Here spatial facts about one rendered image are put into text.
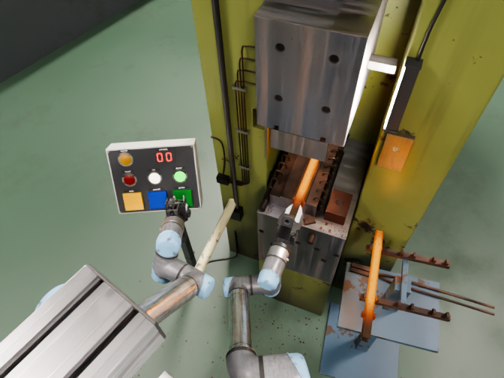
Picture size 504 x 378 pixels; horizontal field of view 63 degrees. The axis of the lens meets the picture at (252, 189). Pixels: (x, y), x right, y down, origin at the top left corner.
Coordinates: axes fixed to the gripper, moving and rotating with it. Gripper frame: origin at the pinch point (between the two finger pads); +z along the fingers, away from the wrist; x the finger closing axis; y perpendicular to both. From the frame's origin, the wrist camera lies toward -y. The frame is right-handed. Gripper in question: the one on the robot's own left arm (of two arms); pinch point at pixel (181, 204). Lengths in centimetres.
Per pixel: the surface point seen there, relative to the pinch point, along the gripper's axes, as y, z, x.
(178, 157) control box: 17.6, 5.8, -0.2
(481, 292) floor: -93, 46, -161
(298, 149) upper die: 24, -12, -45
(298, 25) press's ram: 64, -34, -42
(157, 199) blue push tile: 0.7, 5.0, 10.3
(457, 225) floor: -70, 86, -163
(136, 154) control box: 19.9, 5.8, 15.3
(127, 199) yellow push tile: 1.6, 5.0, 22.2
